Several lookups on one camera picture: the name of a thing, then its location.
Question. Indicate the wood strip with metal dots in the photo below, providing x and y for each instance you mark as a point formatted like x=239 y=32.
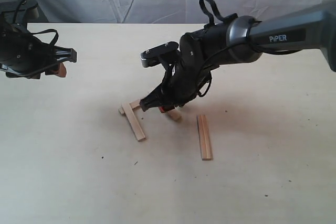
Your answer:
x=134 y=105

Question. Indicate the short wood strip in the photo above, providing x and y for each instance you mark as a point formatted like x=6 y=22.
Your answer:
x=204 y=138

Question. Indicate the wood strip with black dots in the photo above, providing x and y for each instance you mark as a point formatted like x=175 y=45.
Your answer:
x=174 y=115

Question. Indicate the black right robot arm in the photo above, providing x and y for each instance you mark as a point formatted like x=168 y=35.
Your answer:
x=233 y=39

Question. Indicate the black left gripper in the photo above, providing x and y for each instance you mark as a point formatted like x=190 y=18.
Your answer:
x=28 y=55

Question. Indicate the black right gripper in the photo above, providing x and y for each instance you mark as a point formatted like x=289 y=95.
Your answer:
x=179 y=86

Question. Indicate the thin wood strip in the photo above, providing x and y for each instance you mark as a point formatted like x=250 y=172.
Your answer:
x=133 y=121

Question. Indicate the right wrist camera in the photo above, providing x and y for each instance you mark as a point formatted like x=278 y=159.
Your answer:
x=164 y=54

